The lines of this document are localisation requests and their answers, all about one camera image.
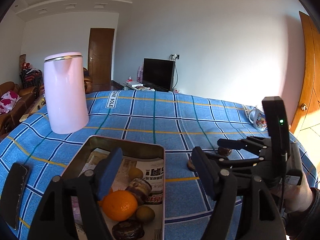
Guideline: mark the metal tray with newspaper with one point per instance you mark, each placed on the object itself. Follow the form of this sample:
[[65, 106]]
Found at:
[[130, 145]]

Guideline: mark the pink electric kettle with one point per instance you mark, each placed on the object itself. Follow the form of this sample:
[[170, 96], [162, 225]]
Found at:
[[66, 95]]

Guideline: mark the light wooden door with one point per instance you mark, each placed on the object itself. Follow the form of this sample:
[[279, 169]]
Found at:
[[308, 67]]

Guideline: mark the dark chocolate cake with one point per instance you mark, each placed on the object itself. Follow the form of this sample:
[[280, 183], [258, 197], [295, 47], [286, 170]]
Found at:
[[225, 152]]

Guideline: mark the person's right forearm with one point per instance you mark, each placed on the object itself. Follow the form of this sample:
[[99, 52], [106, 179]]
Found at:
[[308, 221]]

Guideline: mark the black smartphone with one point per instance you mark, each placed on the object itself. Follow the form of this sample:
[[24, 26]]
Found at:
[[13, 197]]

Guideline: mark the white wall socket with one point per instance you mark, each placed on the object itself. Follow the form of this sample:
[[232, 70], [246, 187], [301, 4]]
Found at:
[[175, 56]]

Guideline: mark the dark wooden door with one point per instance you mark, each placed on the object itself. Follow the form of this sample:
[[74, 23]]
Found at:
[[101, 55]]

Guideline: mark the blue plaid tablecloth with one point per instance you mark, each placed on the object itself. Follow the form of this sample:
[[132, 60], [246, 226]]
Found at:
[[162, 130]]

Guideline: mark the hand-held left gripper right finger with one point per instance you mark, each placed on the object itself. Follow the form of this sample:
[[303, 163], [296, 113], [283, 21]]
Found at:
[[203, 172]]

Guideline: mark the wooden coffee table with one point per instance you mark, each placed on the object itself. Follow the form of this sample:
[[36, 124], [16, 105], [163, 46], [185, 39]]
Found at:
[[32, 107]]

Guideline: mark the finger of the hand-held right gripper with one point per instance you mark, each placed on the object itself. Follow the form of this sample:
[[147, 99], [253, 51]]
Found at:
[[232, 143], [240, 163]]

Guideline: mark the black television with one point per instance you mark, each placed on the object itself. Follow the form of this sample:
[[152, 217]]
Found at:
[[158, 73]]

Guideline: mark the white flat box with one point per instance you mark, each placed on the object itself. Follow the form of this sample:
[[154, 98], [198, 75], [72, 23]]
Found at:
[[134, 84]]

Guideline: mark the brown leather armchair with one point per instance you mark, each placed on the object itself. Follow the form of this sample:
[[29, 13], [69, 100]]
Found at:
[[87, 82]]

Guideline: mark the small yellow citrus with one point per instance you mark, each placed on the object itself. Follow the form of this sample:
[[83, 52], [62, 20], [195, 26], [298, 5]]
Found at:
[[136, 173]]

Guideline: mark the white floral pillow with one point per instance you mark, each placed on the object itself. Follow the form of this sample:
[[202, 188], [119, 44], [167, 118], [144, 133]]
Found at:
[[8, 100]]

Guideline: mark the large orange tangerine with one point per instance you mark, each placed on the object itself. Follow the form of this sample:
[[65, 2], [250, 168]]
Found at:
[[120, 205]]

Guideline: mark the green kiwi fruit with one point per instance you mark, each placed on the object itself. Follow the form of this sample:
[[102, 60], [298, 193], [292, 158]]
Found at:
[[145, 213]]

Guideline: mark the white printed mug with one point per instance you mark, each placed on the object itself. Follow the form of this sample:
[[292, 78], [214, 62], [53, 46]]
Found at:
[[258, 122]]

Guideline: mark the person's right hand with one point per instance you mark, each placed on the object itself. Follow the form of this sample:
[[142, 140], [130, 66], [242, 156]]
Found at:
[[296, 200]]

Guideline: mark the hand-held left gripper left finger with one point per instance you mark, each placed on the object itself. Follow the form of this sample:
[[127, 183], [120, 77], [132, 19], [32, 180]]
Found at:
[[110, 170]]

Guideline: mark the brown leather sofa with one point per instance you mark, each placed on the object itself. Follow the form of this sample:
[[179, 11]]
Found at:
[[27, 92]]

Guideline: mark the chocolate pastry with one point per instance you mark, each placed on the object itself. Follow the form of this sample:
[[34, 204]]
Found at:
[[127, 230]]

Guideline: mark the stacked dark chairs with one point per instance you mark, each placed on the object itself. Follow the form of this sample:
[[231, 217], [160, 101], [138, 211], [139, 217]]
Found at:
[[31, 80]]

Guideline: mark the newspaper sheet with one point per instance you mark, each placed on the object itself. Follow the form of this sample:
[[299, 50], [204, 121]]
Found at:
[[151, 177]]

